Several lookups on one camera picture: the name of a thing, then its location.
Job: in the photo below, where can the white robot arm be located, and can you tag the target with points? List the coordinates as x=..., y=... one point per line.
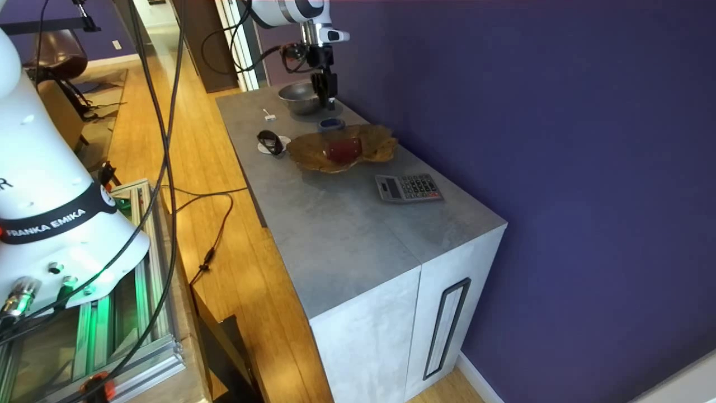
x=62, y=240

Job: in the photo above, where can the black sunglasses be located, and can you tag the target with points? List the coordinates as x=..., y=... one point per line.
x=269, y=141

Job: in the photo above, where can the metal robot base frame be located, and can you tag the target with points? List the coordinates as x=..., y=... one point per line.
x=127, y=342

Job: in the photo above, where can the grey cabinet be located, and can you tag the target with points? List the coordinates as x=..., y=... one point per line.
x=390, y=289

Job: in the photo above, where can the grey calculator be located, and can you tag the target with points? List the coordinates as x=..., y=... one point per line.
x=407, y=189

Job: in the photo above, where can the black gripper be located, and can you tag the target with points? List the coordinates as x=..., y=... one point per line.
x=321, y=40

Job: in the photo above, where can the brown wooden burl tray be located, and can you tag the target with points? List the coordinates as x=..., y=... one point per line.
x=309, y=151

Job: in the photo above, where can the black office chair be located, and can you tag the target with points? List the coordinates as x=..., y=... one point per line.
x=60, y=60

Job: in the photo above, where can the silver metal bowl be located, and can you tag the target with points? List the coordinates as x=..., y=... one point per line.
x=299, y=100

